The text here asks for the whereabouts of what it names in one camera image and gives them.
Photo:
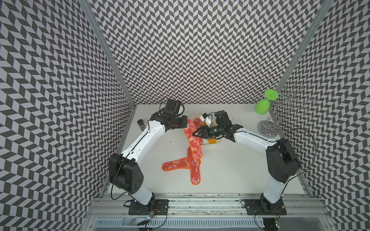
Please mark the white rectangular storage tray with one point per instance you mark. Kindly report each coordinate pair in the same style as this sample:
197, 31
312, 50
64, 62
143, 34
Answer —
195, 118

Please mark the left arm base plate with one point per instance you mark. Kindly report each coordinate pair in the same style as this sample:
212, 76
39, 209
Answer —
149, 206

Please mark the chrome wire glass rack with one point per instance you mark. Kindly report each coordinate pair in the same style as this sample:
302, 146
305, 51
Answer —
286, 102

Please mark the aluminium front rail frame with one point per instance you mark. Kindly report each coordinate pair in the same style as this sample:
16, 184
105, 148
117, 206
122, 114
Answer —
208, 211

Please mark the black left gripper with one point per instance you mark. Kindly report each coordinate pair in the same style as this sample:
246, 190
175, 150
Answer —
183, 118

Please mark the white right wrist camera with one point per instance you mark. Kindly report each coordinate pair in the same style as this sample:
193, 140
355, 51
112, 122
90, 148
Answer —
207, 119

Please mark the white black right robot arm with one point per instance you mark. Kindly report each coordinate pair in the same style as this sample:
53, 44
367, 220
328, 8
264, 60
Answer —
282, 161

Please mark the small brown spice jar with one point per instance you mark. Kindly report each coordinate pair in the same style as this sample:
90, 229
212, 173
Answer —
141, 125

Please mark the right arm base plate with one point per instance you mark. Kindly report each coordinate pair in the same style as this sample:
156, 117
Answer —
264, 207

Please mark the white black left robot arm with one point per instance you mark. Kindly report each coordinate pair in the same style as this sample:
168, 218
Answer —
124, 168

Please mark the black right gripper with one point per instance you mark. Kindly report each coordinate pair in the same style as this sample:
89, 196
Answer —
204, 129

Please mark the green plastic wine glass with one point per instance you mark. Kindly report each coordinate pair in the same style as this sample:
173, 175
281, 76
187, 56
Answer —
263, 106

